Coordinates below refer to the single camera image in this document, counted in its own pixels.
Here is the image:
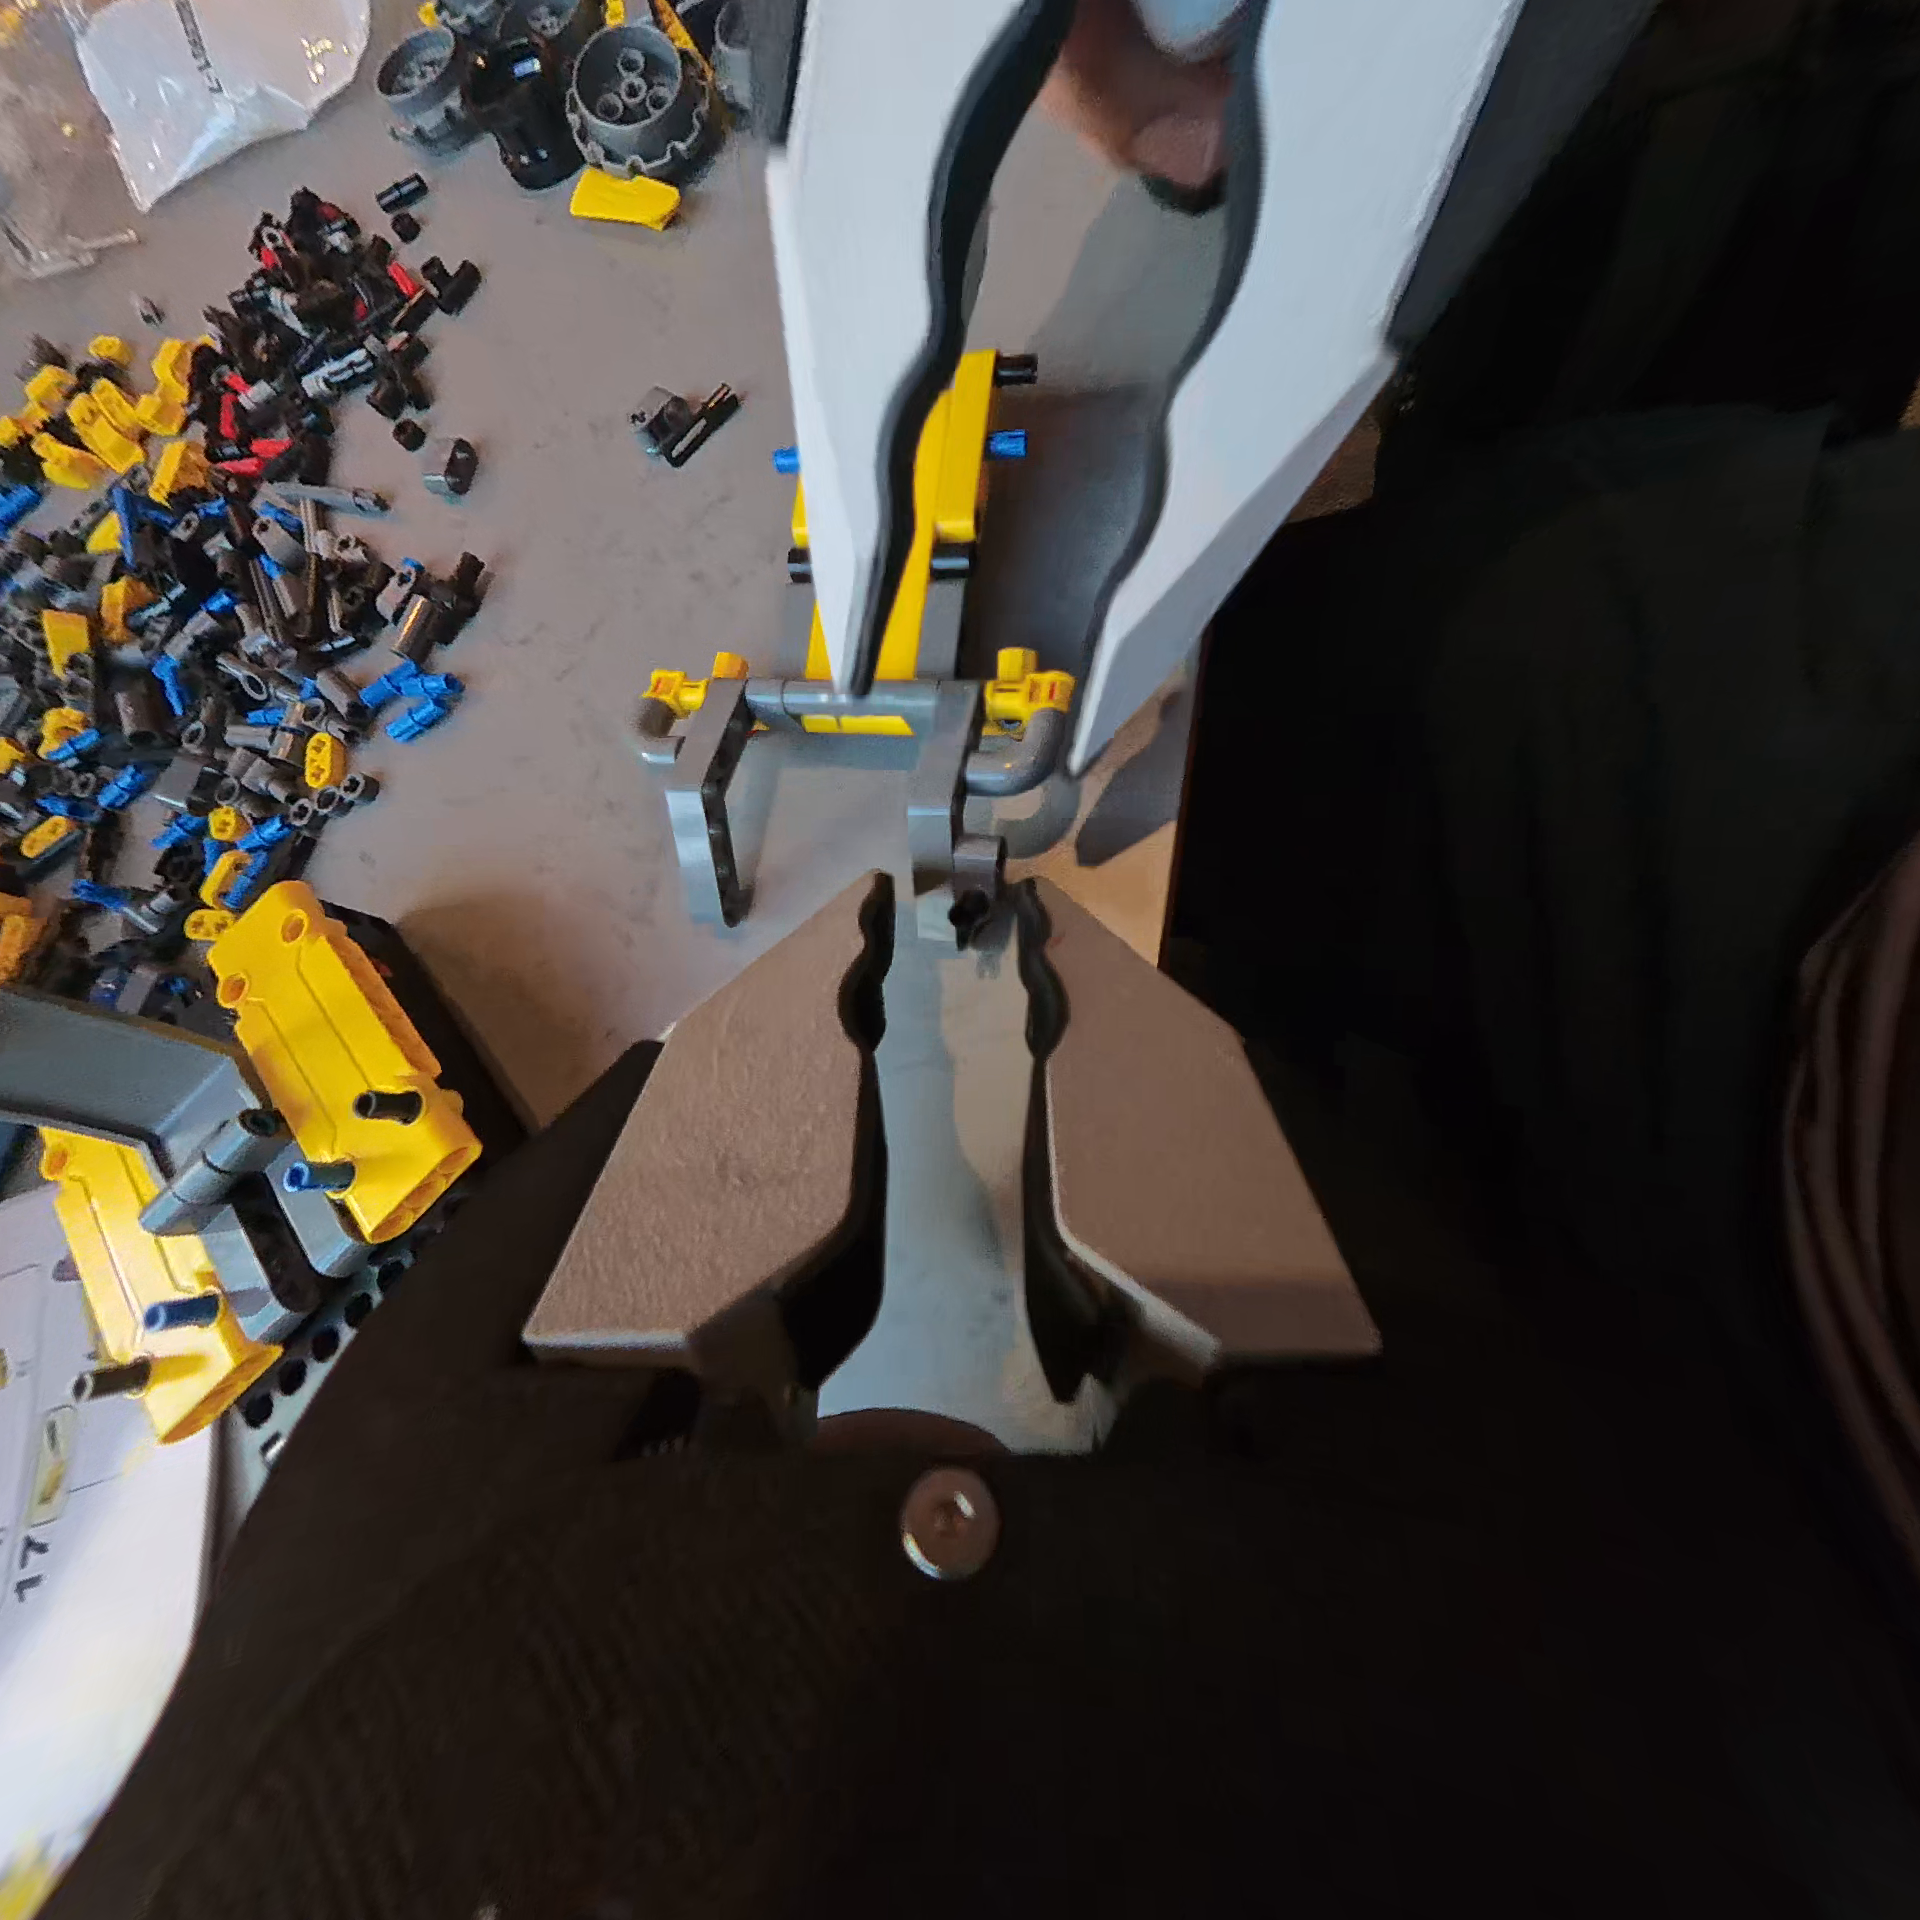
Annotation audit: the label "open instruction booklet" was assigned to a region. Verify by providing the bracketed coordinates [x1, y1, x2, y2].
[0, 1185, 227, 1920]

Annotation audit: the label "clear plastic bag white slip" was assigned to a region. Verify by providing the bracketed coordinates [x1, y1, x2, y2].
[0, 0, 374, 289]

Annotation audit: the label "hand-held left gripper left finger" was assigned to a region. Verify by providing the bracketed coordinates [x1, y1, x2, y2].
[520, 872, 896, 1405]

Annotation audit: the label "person's right hand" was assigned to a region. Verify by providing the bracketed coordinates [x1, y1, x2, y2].
[1055, 0, 1268, 212]

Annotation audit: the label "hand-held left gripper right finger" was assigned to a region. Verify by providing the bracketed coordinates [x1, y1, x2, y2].
[1016, 879, 1383, 1405]

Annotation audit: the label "black battery box yellow beams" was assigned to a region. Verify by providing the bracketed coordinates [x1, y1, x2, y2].
[0, 879, 485, 1449]

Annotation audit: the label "grey black connector piece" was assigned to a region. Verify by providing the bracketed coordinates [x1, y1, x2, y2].
[630, 386, 741, 466]

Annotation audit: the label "group of toy wheels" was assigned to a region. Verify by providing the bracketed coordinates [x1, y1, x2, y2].
[374, 0, 752, 191]

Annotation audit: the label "yellow curved panel piece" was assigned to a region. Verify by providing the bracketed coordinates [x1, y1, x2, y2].
[569, 165, 681, 231]

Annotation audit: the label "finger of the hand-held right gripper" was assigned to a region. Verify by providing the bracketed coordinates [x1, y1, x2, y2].
[1071, 0, 1532, 777]
[768, 0, 1080, 701]

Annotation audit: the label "yellow grey toy vehicle assembly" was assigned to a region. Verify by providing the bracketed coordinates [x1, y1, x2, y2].
[637, 348, 1080, 953]

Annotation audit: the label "pile of small building pieces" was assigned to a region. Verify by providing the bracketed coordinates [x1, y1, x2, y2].
[0, 172, 496, 1021]

